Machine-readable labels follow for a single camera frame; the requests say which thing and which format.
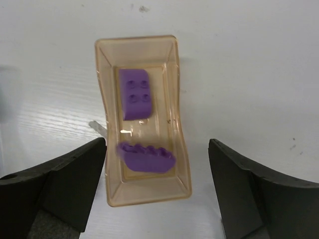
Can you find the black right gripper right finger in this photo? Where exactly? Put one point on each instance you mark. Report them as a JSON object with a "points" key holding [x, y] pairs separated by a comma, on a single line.
{"points": [[257, 202]]}

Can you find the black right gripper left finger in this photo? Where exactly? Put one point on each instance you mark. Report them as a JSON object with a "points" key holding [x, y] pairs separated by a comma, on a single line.
{"points": [[52, 200]]}

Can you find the purple lego brick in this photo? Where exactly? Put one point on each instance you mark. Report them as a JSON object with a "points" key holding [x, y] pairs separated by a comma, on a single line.
{"points": [[136, 99], [146, 159]]}

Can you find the orange translucent plastic container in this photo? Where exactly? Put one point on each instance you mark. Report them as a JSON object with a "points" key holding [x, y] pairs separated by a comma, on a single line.
{"points": [[158, 55]]}

